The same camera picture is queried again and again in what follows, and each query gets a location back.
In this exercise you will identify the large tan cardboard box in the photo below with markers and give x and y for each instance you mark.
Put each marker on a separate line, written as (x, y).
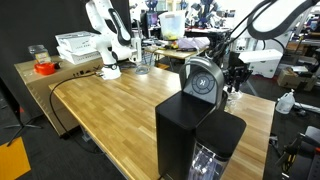
(36, 86)

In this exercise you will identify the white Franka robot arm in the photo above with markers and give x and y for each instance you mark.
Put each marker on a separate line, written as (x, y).
(106, 53)

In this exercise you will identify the large clear plastic bin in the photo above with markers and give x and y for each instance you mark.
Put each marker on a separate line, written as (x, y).
(171, 25)

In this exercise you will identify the brown cardboard box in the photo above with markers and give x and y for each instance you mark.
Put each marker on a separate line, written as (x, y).
(290, 78)

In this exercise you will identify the black coffee machine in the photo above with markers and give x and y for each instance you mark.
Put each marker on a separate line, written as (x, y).
(173, 133)

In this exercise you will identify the white cardboard box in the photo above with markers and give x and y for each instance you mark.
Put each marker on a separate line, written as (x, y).
(75, 41)
(80, 57)

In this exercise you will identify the red tape roll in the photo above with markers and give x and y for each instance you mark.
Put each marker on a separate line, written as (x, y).
(45, 69)

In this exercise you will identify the clear plastic container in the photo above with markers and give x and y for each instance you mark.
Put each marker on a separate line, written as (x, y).
(39, 53)

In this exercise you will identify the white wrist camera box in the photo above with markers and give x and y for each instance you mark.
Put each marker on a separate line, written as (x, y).
(260, 56)

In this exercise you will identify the black tripod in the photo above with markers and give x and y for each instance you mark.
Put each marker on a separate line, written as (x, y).
(22, 124)

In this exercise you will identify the white plastic jug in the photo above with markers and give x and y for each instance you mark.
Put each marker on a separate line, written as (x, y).
(285, 104)

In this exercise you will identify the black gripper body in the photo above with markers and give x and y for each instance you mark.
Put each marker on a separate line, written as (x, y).
(239, 72)

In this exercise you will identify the orange floor mat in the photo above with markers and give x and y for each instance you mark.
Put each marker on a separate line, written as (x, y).
(13, 160)

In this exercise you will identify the purple cloth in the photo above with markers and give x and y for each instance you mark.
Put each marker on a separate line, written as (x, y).
(193, 42)

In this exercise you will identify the clear water tank black lid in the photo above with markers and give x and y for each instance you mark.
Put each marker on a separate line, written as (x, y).
(206, 166)

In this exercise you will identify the small wooden table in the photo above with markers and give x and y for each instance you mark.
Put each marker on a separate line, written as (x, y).
(180, 54)

